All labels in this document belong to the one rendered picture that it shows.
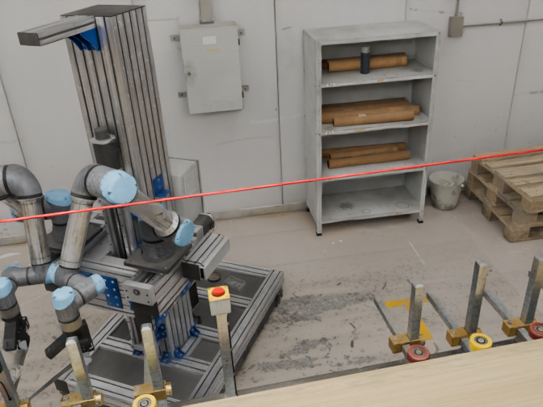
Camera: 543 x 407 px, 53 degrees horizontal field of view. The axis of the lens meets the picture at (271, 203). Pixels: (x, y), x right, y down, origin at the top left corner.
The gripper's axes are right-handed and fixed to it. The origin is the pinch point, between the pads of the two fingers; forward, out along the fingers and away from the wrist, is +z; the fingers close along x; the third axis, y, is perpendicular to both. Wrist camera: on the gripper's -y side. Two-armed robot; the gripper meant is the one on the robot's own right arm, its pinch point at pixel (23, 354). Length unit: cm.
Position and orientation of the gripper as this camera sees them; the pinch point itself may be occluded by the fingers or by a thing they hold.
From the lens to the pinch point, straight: 250.3
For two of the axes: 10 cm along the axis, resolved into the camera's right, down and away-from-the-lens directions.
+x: -9.8, 1.3, -1.5
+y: -1.9, -4.7, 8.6
